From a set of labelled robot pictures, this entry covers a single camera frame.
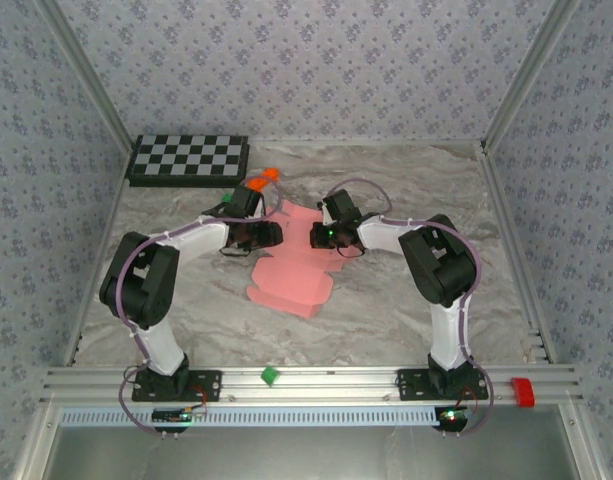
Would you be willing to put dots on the pink paper box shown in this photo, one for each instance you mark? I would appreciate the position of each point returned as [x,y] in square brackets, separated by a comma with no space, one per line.
[291,280]

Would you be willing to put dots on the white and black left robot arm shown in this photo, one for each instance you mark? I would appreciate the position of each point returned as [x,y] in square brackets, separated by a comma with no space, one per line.
[156,345]

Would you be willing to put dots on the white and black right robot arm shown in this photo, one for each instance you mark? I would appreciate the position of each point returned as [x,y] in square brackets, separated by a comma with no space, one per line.
[446,330]

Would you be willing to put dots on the green toy brick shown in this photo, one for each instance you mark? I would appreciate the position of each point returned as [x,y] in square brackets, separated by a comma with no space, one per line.
[227,197]

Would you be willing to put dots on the orange toy brick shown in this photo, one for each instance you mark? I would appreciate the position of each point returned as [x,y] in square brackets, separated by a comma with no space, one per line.
[258,184]

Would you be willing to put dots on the black and grey checkerboard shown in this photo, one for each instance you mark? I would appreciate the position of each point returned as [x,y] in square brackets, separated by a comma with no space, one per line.
[186,160]

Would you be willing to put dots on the small green cube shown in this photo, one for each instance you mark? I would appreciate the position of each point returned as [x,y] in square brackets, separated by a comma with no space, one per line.
[270,376]

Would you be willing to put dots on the red plastic block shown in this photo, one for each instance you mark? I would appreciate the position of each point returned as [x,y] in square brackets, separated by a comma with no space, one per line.
[523,392]

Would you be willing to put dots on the wide aluminium mounting rail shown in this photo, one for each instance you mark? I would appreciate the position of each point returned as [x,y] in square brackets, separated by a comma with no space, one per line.
[336,385]

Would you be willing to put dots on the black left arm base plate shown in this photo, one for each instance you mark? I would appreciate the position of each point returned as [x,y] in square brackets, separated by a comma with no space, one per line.
[206,385]

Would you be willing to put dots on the aluminium table side rail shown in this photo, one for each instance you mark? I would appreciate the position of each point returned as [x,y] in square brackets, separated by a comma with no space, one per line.
[516,250]
[93,260]

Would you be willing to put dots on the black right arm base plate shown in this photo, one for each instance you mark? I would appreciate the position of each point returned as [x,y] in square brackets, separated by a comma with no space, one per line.
[411,385]

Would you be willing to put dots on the aluminium frame post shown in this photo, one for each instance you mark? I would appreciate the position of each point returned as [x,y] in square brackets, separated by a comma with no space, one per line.
[86,75]
[531,75]

